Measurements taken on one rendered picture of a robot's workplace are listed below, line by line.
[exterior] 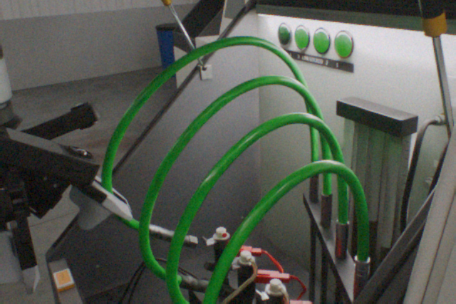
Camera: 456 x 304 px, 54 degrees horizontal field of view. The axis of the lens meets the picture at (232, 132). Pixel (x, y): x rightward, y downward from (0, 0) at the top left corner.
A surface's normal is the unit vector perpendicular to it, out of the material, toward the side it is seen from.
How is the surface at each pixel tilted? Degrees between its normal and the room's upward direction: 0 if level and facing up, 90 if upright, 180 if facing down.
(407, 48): 90
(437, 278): 76
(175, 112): 90
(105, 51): 90
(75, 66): 90
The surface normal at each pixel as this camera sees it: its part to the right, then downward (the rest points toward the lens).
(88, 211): 0.22, 0.06
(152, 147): 0.50, 0.28
